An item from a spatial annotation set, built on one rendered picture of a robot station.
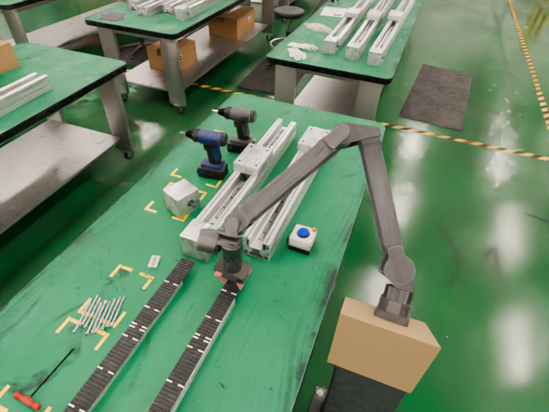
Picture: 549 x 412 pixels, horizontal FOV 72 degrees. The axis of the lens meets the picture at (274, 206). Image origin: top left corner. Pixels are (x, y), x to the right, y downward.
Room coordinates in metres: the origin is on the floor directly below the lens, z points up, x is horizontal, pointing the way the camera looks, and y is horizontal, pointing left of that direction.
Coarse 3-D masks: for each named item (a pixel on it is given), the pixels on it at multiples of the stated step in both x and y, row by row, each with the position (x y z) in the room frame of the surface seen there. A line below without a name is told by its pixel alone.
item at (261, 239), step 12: (300, 156) 1.36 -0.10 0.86; (312, 180) 1.30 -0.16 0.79; (300, 192) 1.13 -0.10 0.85; (276, 204) 1.08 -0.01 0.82; (288, 204) 1.04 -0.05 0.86; (264, 216) 0.98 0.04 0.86; (276, 216) 1.01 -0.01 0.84; (288, 216) 1.01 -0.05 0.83; (252, 228) 0.91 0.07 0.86; (264, 228) 0.94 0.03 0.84; (276, 228) 0.92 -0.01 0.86; (252, 240) 0.88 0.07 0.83; (264, 240) 0.86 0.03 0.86; (276, 240) 0.90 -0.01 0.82; (252, 252) 0.87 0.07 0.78; (264, 252) 0.84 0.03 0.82
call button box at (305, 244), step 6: (294, 228) 0.94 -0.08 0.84; (294, 234) 0.92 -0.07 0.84; (312, 234) 0.92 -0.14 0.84; (288, 240) 0.93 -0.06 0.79; (294, 240) 0.89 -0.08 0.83; (300, 240) 0.89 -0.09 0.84; (306, 240) 0.89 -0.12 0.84; (312, 240) 0.89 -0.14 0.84; (288, 246) 0.90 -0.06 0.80; (294, 246) 0.89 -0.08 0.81; (300, 246) 0.88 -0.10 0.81; (306, 246) 0.87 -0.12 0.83; (312, 246) 0.90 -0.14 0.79; (300, 252) 0.88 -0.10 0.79; (306, 252) 0.87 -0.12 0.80
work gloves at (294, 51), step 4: (288, 44) 2.96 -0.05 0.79; (292, 44) 2.96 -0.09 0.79; (296, 44) 2.97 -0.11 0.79; (300, 44) 2.97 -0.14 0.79; (304, 44) 2.97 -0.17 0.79; (308, 44) 2.99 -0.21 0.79; (312, 44) 2.96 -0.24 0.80; (288, 48) 2.88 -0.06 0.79; (292, 48) 2.88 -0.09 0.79; (296, 48) 2.88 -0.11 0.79; (304, 48) 2.89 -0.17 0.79; (308, 48) 2.88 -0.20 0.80; (312, 48) 2.89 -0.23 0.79; (316, 48) 2.91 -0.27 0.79; (292, 52) 2.79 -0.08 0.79; (296, 52) 2.79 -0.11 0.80; (300, 52) 2.79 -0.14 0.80; (304, 52) 2.75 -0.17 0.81; (296, 56) 2.70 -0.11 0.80; (300, 56) 2.70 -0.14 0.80; (304, 56) 2.72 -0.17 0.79
